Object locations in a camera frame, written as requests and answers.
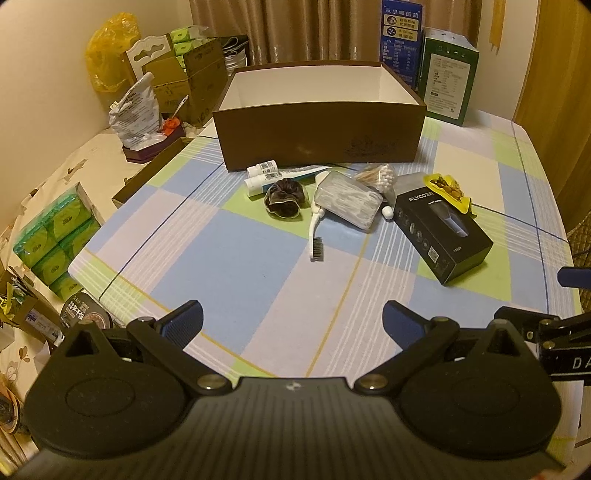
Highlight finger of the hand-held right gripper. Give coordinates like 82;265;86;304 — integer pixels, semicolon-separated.
493;305;573;342
556;265;591;289

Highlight yellow plastic bag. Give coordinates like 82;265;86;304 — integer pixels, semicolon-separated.
85;13;139;93

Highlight white handled brush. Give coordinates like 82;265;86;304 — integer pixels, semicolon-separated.
308;203;329;263

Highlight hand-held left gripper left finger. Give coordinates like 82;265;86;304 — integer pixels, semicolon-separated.
64;300;232;393

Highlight instant noodle bowl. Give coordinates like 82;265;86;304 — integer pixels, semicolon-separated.
60;291;114;330

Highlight clear floss pick box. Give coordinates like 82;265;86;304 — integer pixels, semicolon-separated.
314;170;384;232

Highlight small white bottle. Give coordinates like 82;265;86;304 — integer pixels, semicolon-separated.
246;159;278;178

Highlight beige floral cloth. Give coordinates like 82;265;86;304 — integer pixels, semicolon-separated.
0;131;153;462

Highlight yellow snack packet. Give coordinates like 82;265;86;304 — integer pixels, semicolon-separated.
424;172;477;217

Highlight green tissue pack bundle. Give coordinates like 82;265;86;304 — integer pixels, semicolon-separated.
13;182;102;301

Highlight brown cardboard box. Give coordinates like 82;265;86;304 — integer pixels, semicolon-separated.
211;60;426;172

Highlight brown box lid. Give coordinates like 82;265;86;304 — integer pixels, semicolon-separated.
111;138;197;210

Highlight blue white tube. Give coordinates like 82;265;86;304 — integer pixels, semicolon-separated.
244;166;332;198

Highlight yellow wooden door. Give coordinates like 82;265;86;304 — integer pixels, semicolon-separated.
512;0;591;227

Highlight green tissue packs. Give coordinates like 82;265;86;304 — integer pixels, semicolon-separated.
168;25;208;51

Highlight yellow wall strip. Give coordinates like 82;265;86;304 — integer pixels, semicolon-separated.
489;0;502;51

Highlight white printed bag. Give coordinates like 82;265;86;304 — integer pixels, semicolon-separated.
108;71;162;148

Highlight white card carton handle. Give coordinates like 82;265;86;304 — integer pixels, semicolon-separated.
124;33;174;79

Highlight dark purple box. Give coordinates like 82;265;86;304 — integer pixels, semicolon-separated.
121;124;188;163

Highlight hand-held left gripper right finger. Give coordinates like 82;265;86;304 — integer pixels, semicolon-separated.
353;300;527;393

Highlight black shaver box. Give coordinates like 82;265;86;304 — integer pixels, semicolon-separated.
392;173;494;287

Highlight cotton swab bag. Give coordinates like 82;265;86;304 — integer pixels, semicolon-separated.
353;164;399;193

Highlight dark brown hair scrunchie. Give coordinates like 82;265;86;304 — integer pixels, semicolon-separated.
263;179;309;219

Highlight green carton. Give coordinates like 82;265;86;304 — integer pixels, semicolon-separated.
418;27;480;127

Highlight brown curtain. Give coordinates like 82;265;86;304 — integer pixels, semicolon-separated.
189;0;483;65

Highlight brown printed packet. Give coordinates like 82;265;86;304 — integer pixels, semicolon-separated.
23;295;65;344

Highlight blue milk carton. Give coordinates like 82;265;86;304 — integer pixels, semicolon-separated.
379;0;426;90

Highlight white stacked buckets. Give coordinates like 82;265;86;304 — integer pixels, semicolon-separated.
222;37;250;75

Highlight brown open carton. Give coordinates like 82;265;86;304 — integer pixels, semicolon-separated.
148;39;229;125

